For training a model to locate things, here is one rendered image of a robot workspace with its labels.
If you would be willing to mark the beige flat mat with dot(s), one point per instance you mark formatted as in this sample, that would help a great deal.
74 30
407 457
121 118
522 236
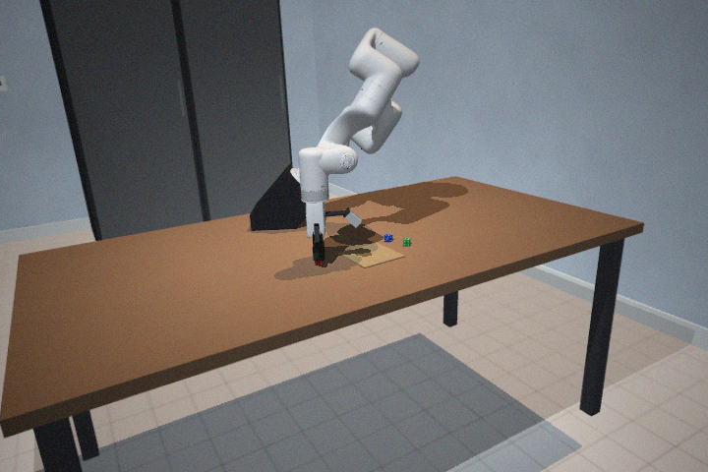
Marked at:
371 255

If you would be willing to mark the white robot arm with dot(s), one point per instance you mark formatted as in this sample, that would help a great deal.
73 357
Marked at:
373 62

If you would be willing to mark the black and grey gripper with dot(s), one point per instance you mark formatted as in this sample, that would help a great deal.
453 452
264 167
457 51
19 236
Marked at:
315 214

